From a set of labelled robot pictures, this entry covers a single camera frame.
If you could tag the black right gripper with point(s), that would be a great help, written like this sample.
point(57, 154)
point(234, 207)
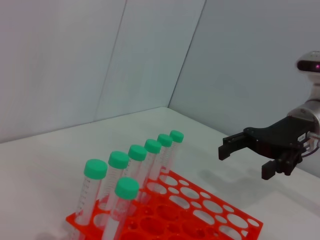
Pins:
point(280, 135)

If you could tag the green capped test tube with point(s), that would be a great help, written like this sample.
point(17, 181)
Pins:
point(126, 187)
point(152, 145)
point(95, 168)
point(118, 160)
point(165, 140)
point(137, 152)
point(177, 136)

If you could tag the orange test tube rack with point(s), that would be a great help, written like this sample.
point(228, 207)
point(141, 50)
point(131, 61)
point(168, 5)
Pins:
point(175, 225)

